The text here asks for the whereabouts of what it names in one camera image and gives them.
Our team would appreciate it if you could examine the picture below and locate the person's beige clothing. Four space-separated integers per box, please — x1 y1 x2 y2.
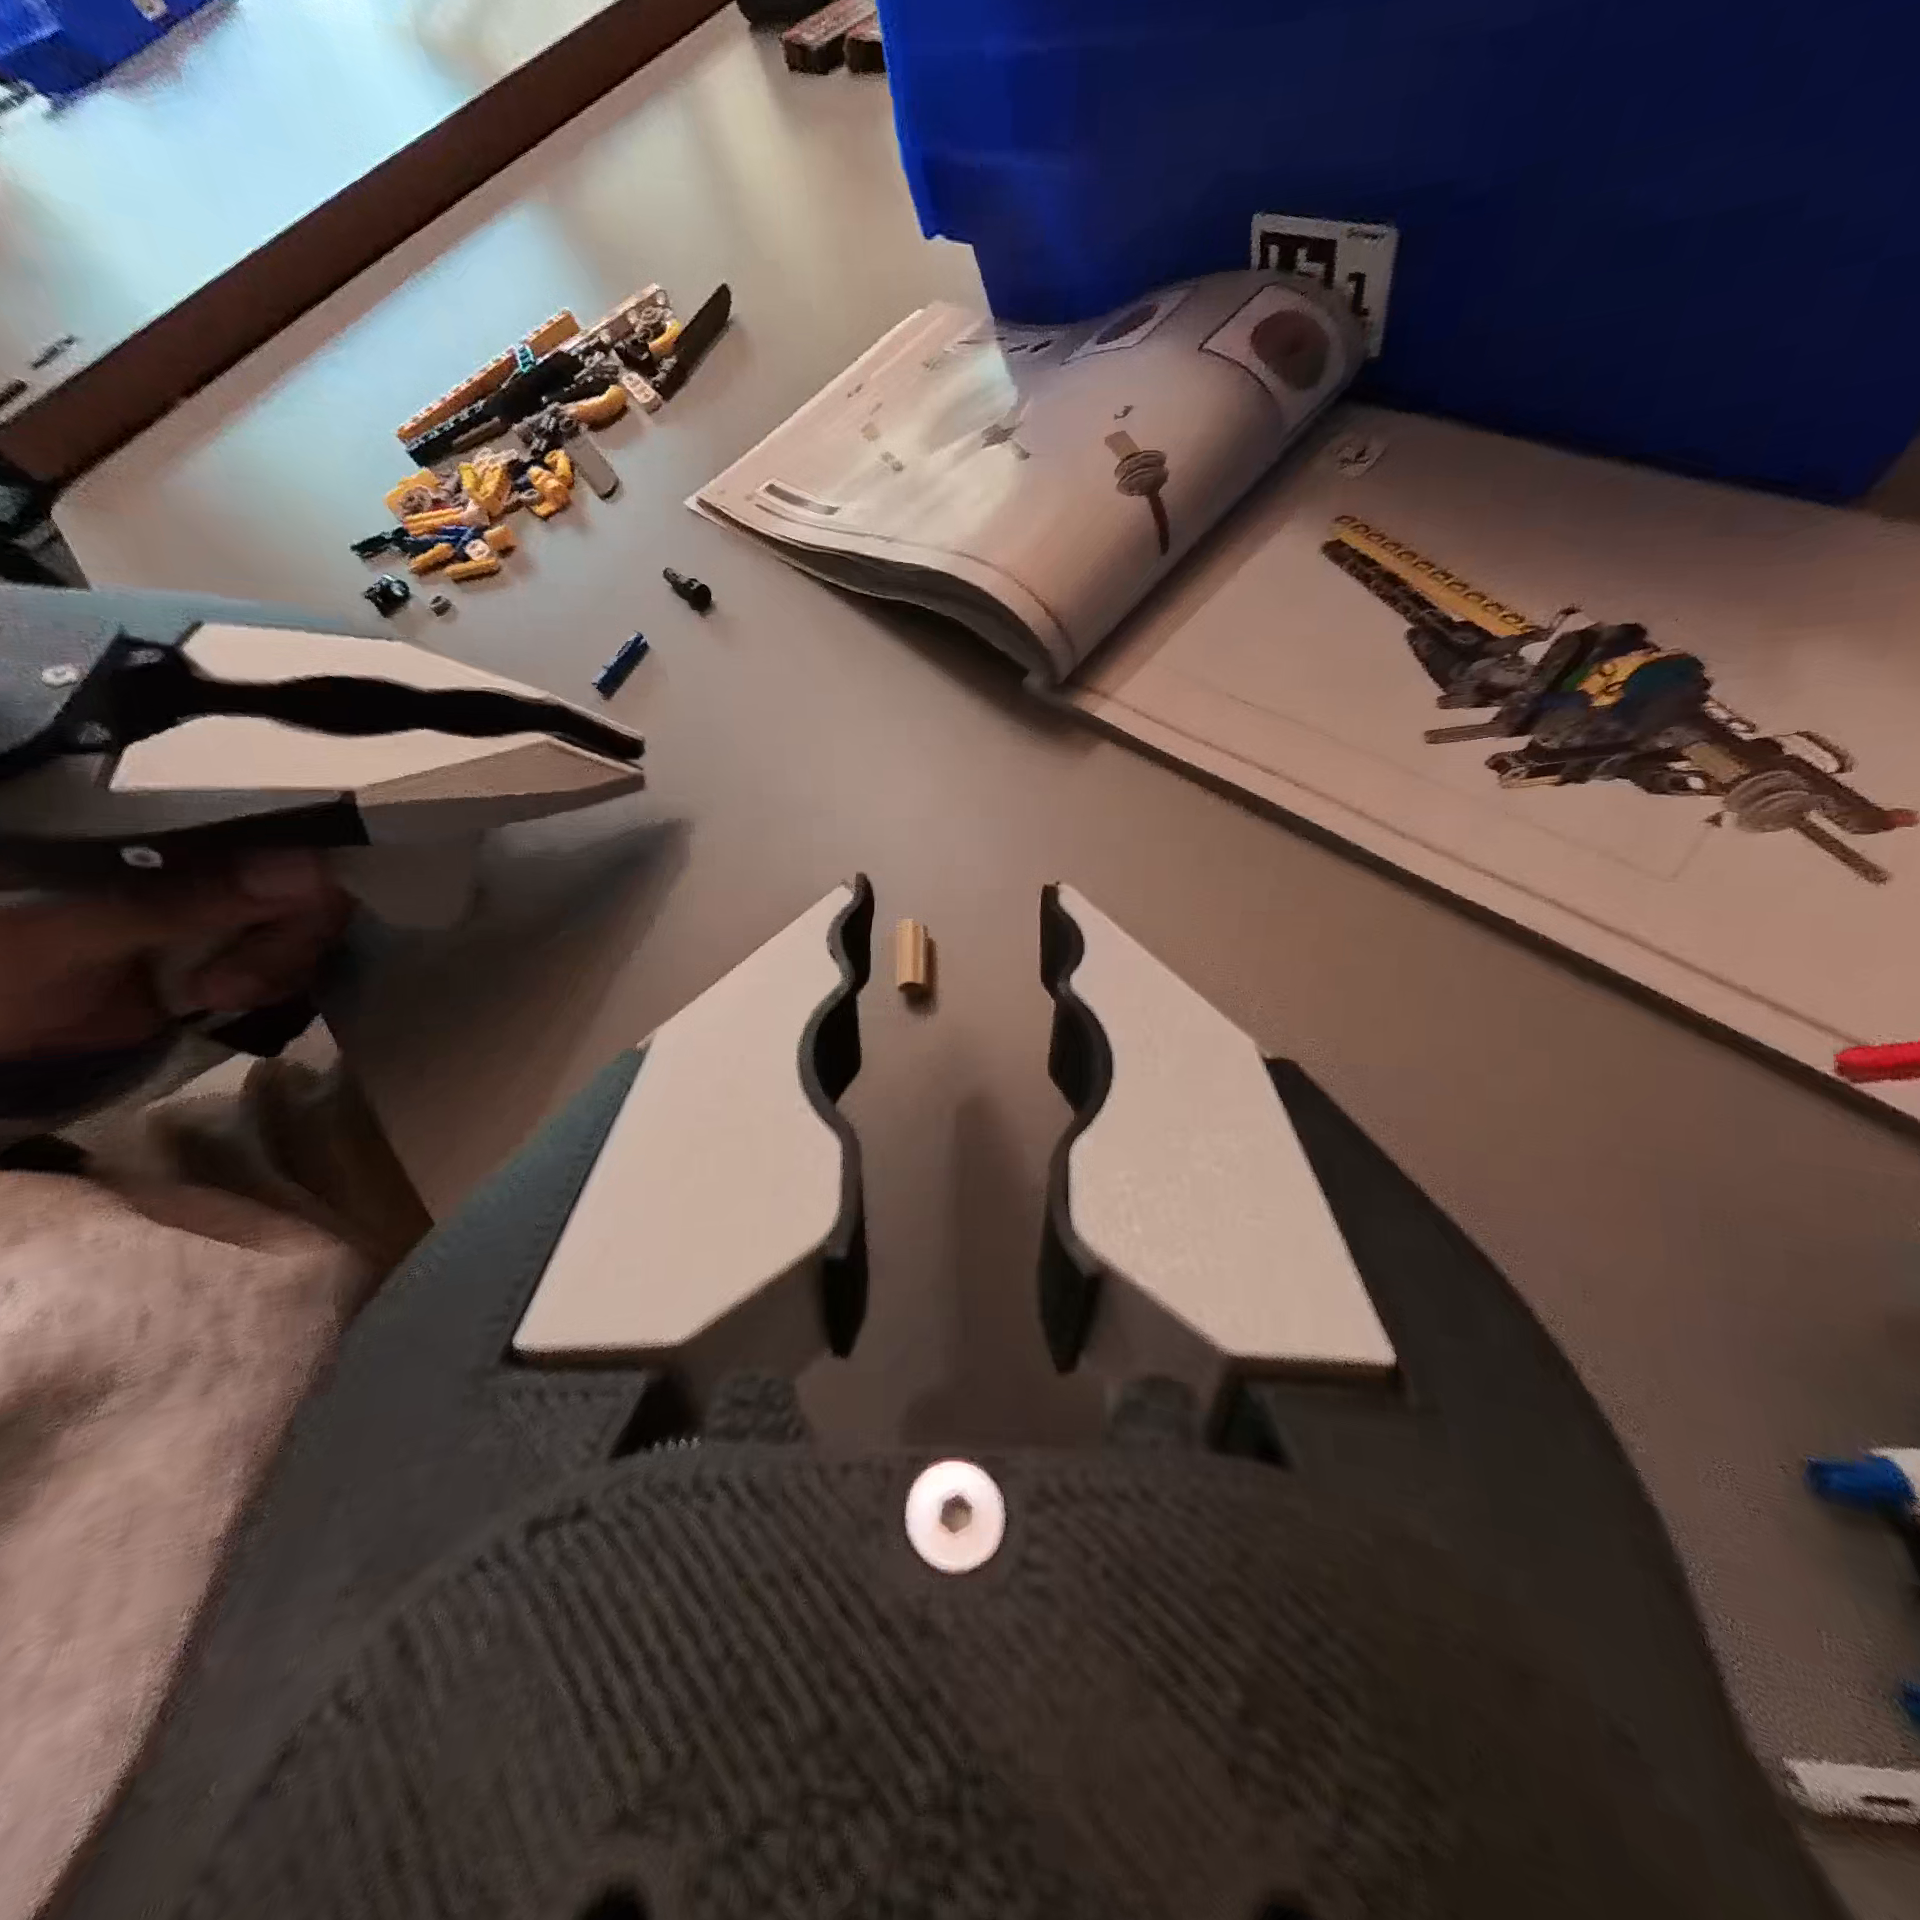
0 1049 437 1920

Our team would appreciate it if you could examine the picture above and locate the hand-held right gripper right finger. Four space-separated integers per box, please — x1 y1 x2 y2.
1039 882 1402 1379

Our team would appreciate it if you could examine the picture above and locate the small blue crate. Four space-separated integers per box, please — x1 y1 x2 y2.
0 0 234 108

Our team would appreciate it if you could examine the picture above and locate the large blue storage bin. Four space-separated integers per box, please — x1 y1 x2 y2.
877 0 1920 505

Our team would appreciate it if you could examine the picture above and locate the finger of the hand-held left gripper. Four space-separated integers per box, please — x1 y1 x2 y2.
127 622 647 759
107 703 648 933

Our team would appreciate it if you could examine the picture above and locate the person's left hand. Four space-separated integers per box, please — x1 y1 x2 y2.
141 853 357 1057

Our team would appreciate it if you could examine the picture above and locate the black white lego assembly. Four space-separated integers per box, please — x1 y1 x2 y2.
1786 1035 1920 1825

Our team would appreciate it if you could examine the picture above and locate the white printed marker card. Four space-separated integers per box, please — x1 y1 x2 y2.
1247 213 1402 362

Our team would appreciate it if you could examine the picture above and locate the dark brown box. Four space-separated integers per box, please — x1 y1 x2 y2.
779 0 886 78

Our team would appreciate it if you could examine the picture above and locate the pile of loose lego pieces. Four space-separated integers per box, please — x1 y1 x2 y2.
348 282 735 620

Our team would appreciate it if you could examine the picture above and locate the open lego instruction booklet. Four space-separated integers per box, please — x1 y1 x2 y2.
687 269 1920 1119

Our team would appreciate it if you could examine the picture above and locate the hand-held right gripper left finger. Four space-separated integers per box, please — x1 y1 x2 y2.
511 873 875 1370

